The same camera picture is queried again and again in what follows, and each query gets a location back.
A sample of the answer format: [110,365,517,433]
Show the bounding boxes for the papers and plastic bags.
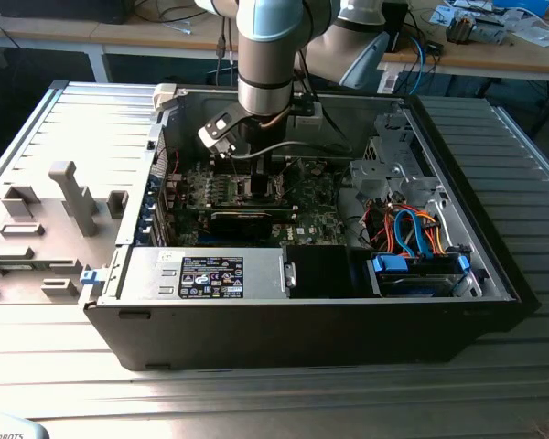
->
[507,11,549,47]

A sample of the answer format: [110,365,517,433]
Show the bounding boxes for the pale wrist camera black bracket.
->
[197,103,251,159]

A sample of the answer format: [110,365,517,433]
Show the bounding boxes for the red power wires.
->
[364,203,397,251]

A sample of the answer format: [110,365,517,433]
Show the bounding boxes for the silver metal drive cage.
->
[350,109,445,207]

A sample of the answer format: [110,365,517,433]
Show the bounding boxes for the silver power supply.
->
[118,246,288,303]

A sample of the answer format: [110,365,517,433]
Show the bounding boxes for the white labelled adapter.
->
[377,68,400,96]

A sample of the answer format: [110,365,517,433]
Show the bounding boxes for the metal CPU cooler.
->
[446,13,477,45]

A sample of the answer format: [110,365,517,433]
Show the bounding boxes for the blue round cable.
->
[409,35,430,96]

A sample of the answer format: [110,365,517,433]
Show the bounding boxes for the silver power supply handle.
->
[279,255,299,290]

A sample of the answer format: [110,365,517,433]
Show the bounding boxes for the grey parts rack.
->
[0,159,134,305]

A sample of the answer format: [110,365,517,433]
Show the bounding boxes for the beige case latch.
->
[153,83,187,113]

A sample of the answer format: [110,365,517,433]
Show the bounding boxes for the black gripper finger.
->
[251,151,276,202]

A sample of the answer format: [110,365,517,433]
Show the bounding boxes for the black box on desk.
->
[382,1,412,55]

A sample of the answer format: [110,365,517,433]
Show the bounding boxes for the blue flat data wire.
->
[393,210,417,257]
[404,204,436,260]

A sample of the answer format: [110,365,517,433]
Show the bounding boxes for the black monitor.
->
[0,0,129,24]

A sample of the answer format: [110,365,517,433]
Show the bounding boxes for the black power supply label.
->
[178,255,246,301]

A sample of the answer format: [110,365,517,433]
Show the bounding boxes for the black open PC case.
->
[82,84,539,372]

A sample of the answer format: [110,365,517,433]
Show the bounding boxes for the dark wrist camera cable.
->
[231,140,354,159]

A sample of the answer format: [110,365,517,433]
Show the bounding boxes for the wooden desk white frame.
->
[0,0,242,83]

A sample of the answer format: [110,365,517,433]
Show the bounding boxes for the orange power wires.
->
[411,208,446,255]

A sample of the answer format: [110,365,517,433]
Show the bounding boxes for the black fan shroud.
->
[283,244,362,301]

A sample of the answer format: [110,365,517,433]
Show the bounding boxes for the expansion slot bracket row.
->
[136,171,173,248]

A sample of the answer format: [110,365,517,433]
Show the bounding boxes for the hard disk in blue carrier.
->
[365,253,471,299]

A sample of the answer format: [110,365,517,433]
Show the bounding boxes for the small white wrist camera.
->
[294,93,325,130]

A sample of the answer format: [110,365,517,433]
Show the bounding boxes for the grey metal device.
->
[473,17,509,45]

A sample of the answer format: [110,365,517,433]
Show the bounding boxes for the black graphics card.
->
[209,209,275,240]

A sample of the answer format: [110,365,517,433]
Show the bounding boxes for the hanging black cables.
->
[213,17,239,88]

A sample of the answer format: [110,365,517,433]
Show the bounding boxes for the CPU socket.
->
[235,173,289,206]

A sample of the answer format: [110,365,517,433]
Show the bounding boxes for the green motherboard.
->
[164,157,349,248]

